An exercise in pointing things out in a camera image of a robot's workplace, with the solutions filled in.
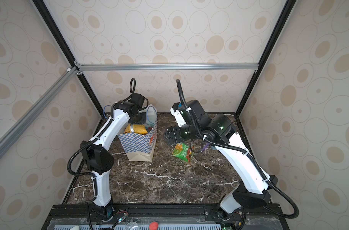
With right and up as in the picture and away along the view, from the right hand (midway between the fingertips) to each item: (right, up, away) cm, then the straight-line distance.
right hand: (176, 131), depth 61 cm
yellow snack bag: (-20, +1, +17) cm, 26 cm away
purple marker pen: (+20, -12, +38) cm, 45 cm away
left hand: (-19, +7, +26) cm, 33 cm away
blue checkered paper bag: (-20, -10, +21) cm, 31 cm away
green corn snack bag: (+4, -14, +33) cm, 36 cm away
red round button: (-11, -45, +6) cm, 46 cm away
